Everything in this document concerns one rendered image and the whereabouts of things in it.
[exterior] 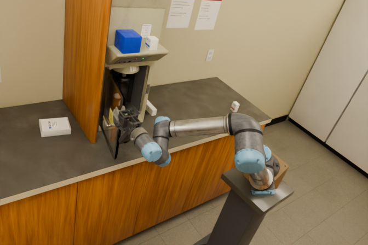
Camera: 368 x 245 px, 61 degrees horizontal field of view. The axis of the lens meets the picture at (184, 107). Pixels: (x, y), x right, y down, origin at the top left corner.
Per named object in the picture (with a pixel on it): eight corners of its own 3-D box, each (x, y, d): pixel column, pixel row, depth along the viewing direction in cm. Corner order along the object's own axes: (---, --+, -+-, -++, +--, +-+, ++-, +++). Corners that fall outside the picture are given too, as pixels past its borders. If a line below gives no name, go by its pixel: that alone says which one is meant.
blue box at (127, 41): (113, 45, 164) (115, 29, 159) (130, 45, 169) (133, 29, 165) (122, 54, 157) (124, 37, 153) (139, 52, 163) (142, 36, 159)
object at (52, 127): (38, 124, 185) (38, 118, 183) (67, 122, 193) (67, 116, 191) (41, 137, 176) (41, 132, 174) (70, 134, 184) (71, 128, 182)
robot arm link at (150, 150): (153, 166, 130) (143, 159, 124) (140, 150, 137) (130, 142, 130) (167, 153, 131) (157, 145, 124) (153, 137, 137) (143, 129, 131)
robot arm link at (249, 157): (274, 170, 168) (261, 127, 124) (276, 199, 161) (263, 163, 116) (252, 171, 172) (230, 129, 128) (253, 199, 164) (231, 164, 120)
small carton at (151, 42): (144, 46, 172) (146, 35, 169) (152, 46, 175) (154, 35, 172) (149, 50, 169) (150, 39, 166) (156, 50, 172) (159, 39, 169)
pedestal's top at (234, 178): (292, 194, 190) (294, 190, 188) (260, 216, 170) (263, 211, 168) (252, 161, 208) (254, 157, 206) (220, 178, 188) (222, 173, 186)
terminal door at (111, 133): (101, 126, 189) (108, 67, 168) (115, 161, 167) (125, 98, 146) (100, 126, 188) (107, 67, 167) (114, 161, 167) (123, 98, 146)
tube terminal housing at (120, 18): (81, 109, 207) (90, -10, 167) (126, 101, 226) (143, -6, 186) (97, 132, 191) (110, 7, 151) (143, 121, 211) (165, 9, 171)
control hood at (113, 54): (104, 62, 167) (107, 45, 162) (155, 58, 186) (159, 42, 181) (114, 73, 160) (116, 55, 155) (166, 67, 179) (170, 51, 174)
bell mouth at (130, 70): (104, 61, 189) (105, 52, 186) (130, 59, 200) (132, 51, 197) (118, 75, 178) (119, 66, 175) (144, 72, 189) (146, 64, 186)
